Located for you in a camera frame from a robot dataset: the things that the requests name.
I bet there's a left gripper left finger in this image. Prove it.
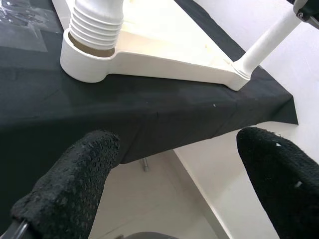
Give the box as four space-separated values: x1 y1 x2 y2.
10 128 122 239

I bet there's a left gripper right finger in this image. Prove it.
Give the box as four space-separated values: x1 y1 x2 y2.
236 126 319 239

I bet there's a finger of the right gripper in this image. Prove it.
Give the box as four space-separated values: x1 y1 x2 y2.
286 0 319 27

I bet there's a white plastic table leg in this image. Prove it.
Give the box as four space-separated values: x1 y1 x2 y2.
67 0 125 57
233 9 303 80

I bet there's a grey metal table leg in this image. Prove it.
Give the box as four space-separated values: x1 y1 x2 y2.
141 157 151 173

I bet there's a black tablecloth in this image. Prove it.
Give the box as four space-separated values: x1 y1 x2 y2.
0 0 299 239

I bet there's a white plastic table top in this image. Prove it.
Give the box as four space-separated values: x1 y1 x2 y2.
51 0 251 92

